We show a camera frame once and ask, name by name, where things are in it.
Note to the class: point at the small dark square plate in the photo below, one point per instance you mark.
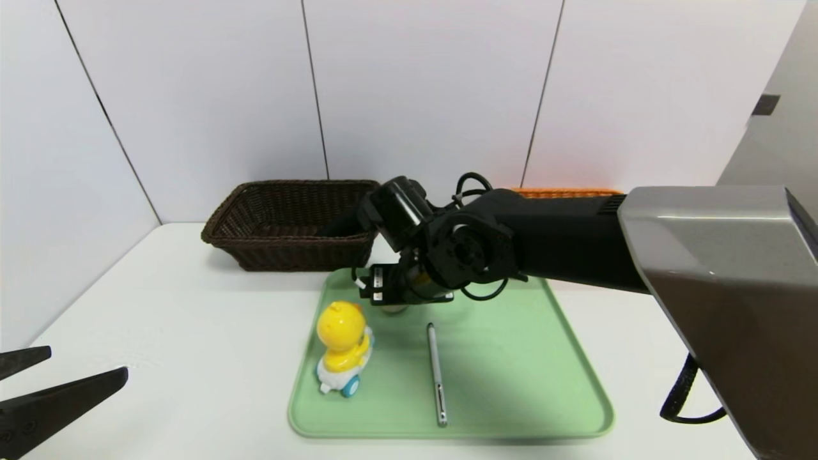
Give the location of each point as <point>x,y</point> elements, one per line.
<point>767,104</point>

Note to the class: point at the dark brown wicker basket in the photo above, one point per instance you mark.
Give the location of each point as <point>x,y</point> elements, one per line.
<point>275,252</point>

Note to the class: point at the white pen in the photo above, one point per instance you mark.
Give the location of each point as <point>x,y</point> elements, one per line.
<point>436,370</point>

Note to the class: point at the grey partition panel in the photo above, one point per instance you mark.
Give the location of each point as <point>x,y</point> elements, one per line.
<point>786,153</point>

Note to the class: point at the black glasses case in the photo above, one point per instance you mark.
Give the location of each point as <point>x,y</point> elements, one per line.
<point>342,227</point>

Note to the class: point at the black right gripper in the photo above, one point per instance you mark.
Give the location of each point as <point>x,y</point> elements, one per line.
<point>377,283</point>

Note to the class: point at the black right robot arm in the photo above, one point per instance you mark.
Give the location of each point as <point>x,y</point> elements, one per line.
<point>575,236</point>

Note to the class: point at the orange wicker basket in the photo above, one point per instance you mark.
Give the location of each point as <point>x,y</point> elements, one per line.
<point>562,192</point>

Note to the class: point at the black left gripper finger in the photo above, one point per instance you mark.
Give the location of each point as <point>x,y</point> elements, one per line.
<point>51,412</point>
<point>19,361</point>

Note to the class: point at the white orange toy bun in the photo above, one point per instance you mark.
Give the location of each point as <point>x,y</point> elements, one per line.
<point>395,310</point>

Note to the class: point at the yellow duck toy car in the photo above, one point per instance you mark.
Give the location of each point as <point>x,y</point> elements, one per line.
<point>342,338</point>

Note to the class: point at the light green plastic tray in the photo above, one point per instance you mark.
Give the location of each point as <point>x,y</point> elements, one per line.
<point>498,396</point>

